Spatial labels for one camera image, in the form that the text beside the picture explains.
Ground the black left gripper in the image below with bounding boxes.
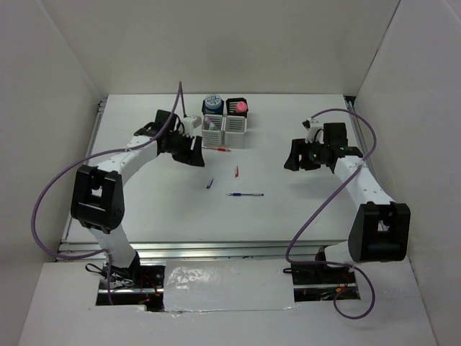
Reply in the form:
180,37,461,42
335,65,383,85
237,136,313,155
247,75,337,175
166,130,205,167

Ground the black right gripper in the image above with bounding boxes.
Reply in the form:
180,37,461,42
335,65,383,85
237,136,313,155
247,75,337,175
283,138,329,171

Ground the red pen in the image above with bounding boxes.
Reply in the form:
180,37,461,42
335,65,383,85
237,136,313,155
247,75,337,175
202,147,231,152

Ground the blue glue jar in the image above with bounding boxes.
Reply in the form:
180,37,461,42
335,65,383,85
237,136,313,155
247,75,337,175
203,94,223,104

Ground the blue pen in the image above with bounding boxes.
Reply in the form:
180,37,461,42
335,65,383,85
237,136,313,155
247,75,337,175
227,192,264,197

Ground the pink capped bottle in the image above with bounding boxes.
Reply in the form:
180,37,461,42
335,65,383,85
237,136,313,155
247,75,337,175
234,101,248,114

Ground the purple highlighter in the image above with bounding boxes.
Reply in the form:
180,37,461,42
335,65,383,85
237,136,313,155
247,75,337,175
204,116,212,130

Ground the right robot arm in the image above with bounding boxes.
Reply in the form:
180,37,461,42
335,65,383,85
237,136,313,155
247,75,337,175
284,120,411,283

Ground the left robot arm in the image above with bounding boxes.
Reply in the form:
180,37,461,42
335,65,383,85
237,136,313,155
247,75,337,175
71,110,205,288

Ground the white left slotted container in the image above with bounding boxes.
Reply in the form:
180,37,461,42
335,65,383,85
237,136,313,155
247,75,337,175
202,115,224,147

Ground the white slotted container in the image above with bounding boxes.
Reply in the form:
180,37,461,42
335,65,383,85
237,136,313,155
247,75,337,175
223,115,247,149
202,115,224,147

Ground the black left slotted container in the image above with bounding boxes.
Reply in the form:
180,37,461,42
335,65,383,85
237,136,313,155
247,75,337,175
202,100,225,115

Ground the black slotted container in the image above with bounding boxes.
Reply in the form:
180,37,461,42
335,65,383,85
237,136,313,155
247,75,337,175
225,97,249,117
202,100,225,115

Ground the white right slotted container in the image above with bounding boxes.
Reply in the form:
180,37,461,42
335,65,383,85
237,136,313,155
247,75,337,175
223,115,247,149

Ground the black right slotted container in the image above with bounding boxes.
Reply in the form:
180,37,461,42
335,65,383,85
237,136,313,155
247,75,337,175
225,97,249,117

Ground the white foil front panel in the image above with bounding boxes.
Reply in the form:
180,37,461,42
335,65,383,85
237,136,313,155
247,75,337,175
164,259,295,312

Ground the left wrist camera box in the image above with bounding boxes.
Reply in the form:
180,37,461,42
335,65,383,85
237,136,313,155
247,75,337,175
182,116,202,137

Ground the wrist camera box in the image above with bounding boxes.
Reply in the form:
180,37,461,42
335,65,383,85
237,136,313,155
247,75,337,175
182,116,202,137
302,118,323,143

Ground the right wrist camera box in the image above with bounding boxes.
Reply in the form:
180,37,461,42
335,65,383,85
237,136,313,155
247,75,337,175
302,118,323,143

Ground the aluminium front rail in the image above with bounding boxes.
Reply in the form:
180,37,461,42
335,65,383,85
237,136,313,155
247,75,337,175
58,240,340,262

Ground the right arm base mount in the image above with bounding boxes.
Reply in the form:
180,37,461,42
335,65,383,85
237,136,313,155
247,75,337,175
282,264,359,302

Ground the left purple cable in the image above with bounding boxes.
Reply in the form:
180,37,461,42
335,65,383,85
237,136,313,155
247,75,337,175
30,81,188,306

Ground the purple cable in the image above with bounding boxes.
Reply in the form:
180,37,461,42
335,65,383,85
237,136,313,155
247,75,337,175
285,109,377,319
30,81,188,306

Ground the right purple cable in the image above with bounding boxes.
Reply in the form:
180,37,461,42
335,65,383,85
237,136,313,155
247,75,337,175
285,109,377,319

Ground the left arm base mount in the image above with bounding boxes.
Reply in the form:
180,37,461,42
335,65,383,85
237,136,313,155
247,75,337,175
85,263,166,312

